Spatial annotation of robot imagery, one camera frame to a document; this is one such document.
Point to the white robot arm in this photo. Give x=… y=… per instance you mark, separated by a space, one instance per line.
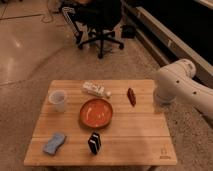
x=176 y=80

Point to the black and white eraser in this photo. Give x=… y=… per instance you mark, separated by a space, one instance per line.
x=94 y=143

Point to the dark red oblong object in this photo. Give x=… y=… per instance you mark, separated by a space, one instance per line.
x=131 y=96

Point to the orange plate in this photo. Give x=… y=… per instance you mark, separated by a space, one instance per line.
x=96 y=113

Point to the wooden table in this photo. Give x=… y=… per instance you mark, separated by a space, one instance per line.
x=124 y=129

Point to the clear plastic cup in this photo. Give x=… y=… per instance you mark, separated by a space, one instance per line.
x=58 y=99

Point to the small black box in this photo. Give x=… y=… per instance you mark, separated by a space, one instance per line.
x=128 y=31

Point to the black office chair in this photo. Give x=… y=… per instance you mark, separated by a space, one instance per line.
x=100 y=17

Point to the blue sponge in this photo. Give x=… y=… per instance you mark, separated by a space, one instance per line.
x=54 y=143

